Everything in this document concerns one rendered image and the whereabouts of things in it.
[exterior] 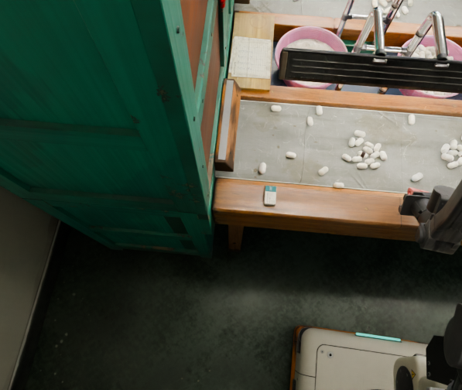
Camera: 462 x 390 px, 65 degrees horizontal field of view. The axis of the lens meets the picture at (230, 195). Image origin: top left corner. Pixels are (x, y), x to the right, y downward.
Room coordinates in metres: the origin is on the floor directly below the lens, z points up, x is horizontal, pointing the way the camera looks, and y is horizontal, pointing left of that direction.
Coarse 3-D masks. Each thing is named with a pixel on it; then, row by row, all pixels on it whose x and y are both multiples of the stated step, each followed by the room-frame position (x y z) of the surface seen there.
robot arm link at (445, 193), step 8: (432, 192) 0.30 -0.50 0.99; (440, 192) 0.29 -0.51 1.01; (448, 192) 0.29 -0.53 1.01; (432, 200) 0.27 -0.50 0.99; (440, 200) 0.26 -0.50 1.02; (432, 208) 0.26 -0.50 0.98; (440, 208) 0.25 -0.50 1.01; (432, 216) 0.23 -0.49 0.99; (424, 224) 0.22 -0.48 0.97; (416, 232) 0.20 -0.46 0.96; (424, 232) 0.19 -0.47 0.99; (416, 240) 0.18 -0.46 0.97; (424, 240) 0.18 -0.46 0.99
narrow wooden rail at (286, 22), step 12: (240, 12) 1.10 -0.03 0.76; (252, 12) 1.10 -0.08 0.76; (264, 12) 1.10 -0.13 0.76; (276, 24) 1.04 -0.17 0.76; (288, 24) 1.04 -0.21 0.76; (300, 24) 1.04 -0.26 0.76; (312, 24) 1.04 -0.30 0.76; (324, 24) 1.04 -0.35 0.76; (336, 24) 1.04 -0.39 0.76; (348, 24) 1.04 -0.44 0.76; (360, 24) 1.04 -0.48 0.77; (396, 24) 1.04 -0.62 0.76; (408, 24) 1.04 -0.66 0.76; (420, 24) 1.04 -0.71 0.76; (276, 36) 1.04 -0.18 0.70; (348, 36) 1.02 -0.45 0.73; (372, 36) 1.01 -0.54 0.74; (384, 36) 1.01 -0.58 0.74; (396, 36) 1.00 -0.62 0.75; (408, 36) 1.00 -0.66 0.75; (456, 36) 0.99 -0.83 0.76
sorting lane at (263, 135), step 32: (256, 128) 0.61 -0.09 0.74; (288, 128) 0.61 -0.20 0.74; (320, 128) 0.61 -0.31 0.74; (352, 128) 0.61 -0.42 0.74; (384, 128) 0.62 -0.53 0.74; (416, 128) 0.62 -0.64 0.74; (448, 128) 0.62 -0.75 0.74; (256, 160) 0.49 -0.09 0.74; (288, 160) 0.49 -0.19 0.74; (320, 160) 0.50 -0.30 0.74; (384, 160) 0.50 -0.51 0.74; (416, 160) 0.50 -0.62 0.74
